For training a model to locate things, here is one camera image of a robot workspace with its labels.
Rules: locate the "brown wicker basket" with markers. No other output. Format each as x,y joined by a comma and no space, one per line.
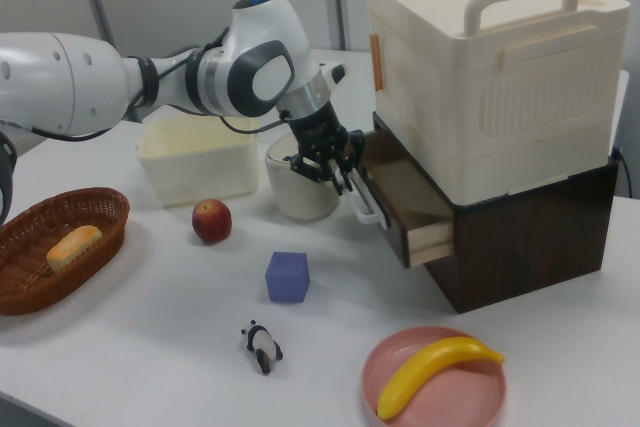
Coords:
100,217

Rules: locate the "toasted bread loaf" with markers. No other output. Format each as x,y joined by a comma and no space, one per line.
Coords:
75,247

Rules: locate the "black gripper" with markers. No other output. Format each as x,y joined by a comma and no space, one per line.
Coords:
317,129

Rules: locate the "dark brown wooden cabinet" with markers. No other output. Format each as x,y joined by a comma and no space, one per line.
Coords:
525,247

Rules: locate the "pink round plate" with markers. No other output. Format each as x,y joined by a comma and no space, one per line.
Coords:
450,397

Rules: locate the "yellow toy banana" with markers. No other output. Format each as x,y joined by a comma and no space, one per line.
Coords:
430,362

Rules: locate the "small white lidded trash can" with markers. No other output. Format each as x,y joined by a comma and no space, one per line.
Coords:
300,197

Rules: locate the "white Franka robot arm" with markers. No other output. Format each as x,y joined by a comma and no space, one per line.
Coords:
60,82

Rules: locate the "small panda figurine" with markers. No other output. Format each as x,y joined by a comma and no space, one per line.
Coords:
262,344

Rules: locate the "red apple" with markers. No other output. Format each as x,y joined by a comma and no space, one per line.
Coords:
212,222

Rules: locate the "purple foam cube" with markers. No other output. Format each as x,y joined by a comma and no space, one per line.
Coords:
287,277

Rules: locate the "cream plastic open bin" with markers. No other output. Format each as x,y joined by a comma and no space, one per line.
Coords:
200,172

